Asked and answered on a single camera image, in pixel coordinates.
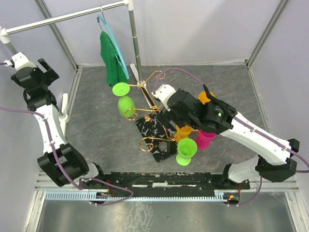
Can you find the silver white clothes rail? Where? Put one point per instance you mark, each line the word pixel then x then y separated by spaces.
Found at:
pixel 4 33

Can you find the pink wine glass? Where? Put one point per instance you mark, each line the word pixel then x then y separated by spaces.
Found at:
pixel 203 139

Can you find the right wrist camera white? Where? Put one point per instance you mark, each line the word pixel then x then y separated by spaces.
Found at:
pixel 164 92

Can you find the gold wine glass rack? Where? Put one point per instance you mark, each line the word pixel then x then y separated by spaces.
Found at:
pixel 157 138

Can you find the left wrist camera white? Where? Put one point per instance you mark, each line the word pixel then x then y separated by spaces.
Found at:
pixel 19 61

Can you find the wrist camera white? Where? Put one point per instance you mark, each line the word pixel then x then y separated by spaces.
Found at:
pixel 19 61
pixel 164 92

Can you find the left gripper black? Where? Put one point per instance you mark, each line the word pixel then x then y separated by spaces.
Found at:
pixel 50 76

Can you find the orange wine glass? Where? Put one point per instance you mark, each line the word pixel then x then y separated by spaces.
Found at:
pixel 182 133
pixel 203 97

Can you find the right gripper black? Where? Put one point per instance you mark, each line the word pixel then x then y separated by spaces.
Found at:
pixel 170 113

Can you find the lime green wine glass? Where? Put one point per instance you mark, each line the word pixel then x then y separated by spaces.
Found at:
pixel 126 105

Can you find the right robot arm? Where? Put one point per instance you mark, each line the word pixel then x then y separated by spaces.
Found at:
pixel 272 161

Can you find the green cloth on hanger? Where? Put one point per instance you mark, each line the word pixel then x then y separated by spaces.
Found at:
pixel 109 54

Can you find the light blue cable duct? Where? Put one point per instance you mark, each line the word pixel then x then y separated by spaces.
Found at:
pixel 98 196

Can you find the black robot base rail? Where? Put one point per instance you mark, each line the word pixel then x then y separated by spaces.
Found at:
pixel 160 185

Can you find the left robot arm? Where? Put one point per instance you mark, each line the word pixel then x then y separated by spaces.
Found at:
pixel 60 160

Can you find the teal wire clothes hanger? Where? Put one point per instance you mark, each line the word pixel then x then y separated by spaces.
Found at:
pixel 104 26

